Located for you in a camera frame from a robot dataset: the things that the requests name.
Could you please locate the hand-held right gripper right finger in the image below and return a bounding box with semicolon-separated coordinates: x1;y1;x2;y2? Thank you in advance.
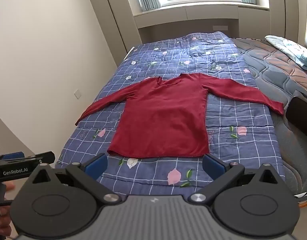
189;154;284;204

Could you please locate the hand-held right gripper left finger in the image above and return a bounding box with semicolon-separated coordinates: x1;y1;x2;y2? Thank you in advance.
28;153;122;204

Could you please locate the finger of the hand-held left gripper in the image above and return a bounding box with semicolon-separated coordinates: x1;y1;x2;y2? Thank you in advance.
18;151;55;166
0;152;24;162

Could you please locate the red long-sleeved shirt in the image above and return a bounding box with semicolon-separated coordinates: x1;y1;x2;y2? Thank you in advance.
75;73;284;158

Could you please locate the person's left hand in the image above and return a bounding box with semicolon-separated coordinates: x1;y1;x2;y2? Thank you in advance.
0;206;15;240

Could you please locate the grey brown quilted mattress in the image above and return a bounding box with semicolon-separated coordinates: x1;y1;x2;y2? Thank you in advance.
231;37;307;198

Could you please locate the blue floral checked quilt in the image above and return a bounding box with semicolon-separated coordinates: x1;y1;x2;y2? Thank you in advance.
55;31;286;197

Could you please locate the light floral pillow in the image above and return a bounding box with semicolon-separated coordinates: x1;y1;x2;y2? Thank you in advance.
265;35;307;71

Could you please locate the beige tall wardrobe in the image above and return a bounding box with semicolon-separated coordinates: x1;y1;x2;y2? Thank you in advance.
269;0;307;43
87;0;142;55

